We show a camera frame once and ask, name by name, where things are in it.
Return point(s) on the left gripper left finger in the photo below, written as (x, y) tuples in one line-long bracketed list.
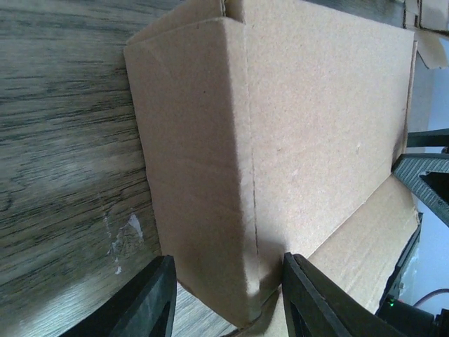
[(145, 306)]

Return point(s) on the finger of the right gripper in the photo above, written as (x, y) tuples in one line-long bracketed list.
[(435, 138), (426, 176)]

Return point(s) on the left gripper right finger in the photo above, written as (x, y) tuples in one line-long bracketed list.
[(316, 306)]

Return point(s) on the brown cardboard box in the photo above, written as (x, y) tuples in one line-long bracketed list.
[(271, 127)]

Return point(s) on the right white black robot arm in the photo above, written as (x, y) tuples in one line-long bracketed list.
[(414, 320)]

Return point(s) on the stack of flat cardboard blanks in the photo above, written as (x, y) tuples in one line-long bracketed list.
[(429, 21)]

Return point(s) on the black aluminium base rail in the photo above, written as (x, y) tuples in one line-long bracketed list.
[(396, 283)]

